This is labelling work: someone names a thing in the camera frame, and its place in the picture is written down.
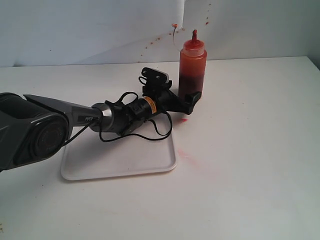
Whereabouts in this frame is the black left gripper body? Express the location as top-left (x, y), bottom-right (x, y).
top-left (136, 86), bottom-right (193, 120)

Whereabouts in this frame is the red sauce squeeze bottle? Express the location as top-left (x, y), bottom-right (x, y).
top-left (178, 29), bottom-right (207, 99)

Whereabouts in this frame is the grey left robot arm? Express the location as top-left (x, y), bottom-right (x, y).
top-left (0, 87), bottom-right (201, 171)

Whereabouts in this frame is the white rectangular plastic tray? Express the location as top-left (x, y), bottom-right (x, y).
top-left (60, 129), bottom-right (177, 181)

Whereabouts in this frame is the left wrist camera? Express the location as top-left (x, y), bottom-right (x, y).
top-left (138, 67), bottom-right (170, 87)

